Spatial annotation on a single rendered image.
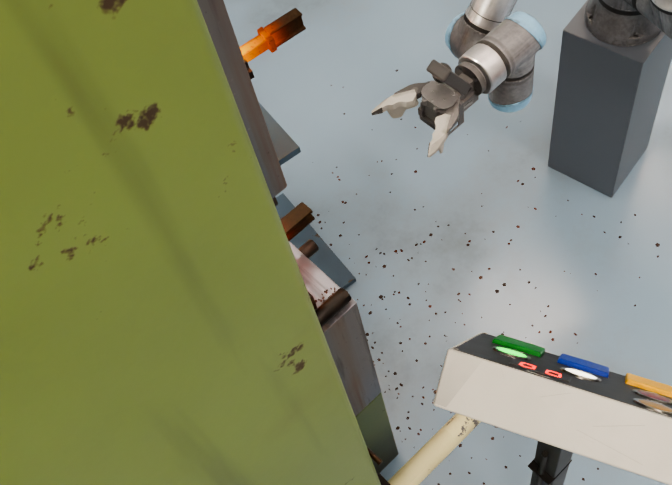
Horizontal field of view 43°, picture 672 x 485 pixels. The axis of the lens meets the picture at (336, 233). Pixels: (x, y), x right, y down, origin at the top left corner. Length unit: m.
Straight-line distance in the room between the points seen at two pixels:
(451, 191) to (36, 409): 2.22
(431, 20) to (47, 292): 2.74
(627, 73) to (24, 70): 1.99
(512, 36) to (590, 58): 0.64
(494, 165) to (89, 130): 2.37
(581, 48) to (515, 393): 1.33
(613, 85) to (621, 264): 0.55
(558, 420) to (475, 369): 0.12
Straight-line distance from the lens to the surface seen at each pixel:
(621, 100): 2.39
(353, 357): 1.68
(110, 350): 0.60
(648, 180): 2.79
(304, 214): 1.52
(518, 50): 1.72
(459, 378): 1.17
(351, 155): 2.84
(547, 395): 1.16
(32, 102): 0.44
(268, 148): 1.04
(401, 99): 1.65
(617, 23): 2.26
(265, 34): 1.82
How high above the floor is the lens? 2.27
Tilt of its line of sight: 58 degrees down
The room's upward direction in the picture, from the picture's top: 16 degrees counter-clockwise
